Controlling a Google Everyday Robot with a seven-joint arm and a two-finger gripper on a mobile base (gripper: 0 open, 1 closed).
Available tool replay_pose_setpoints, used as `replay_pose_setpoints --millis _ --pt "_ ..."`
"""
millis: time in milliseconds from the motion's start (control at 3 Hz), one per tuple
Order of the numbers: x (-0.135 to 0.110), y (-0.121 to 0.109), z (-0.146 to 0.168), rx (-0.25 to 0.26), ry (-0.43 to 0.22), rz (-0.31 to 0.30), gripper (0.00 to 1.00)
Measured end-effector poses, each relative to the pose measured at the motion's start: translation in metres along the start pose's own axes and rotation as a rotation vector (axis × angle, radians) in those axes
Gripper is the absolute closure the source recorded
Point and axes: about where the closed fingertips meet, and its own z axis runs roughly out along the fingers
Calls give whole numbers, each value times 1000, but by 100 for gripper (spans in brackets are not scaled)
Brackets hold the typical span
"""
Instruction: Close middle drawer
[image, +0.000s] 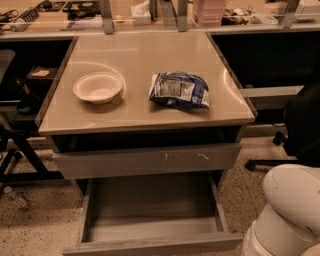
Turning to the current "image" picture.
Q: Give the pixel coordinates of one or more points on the grey top drawer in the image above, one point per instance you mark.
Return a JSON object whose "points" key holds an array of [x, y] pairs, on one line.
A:
{"points": [[146, 161]]}

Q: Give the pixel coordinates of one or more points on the black office chair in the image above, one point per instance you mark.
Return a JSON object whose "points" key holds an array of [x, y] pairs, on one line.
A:
{"points": [[302, 121]]}

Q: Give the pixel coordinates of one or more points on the blue chip bag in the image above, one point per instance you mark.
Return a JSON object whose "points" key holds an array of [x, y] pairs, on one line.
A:
{"points": [[179, 90]]}

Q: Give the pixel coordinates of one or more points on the grey drawer cabinet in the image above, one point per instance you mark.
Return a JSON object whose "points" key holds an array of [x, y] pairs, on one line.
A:
{"points": [[131, 121]]}

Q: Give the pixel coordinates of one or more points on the clear plastic bottle on floor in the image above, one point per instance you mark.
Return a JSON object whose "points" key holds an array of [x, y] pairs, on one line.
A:
{"points": [[15, 197]]}

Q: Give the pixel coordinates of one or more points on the white tissue box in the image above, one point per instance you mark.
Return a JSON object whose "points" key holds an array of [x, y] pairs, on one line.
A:
{"points": [[141, 13]]}

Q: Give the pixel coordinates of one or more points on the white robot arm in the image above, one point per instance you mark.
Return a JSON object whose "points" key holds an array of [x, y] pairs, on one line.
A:
{"points": [[289, 224]]}

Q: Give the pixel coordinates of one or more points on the black stand left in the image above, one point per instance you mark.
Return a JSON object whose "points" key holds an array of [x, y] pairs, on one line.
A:
{"points": [[18, 124]]}

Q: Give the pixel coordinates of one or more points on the white paper bowl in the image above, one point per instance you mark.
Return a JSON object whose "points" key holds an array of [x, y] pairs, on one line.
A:
{"points": [[98, 88]]}

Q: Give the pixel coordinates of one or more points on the long back workbench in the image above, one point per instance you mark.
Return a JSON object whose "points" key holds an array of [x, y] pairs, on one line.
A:
{"points": [[166, 16]]}

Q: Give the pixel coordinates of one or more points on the grey drawer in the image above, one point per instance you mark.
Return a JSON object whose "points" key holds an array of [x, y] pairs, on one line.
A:
{"points": [[152, 215], [146, 161]]}

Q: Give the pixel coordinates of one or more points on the pink plastic crate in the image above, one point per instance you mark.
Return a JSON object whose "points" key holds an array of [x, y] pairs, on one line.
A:
{"points": [[208, 13]]}

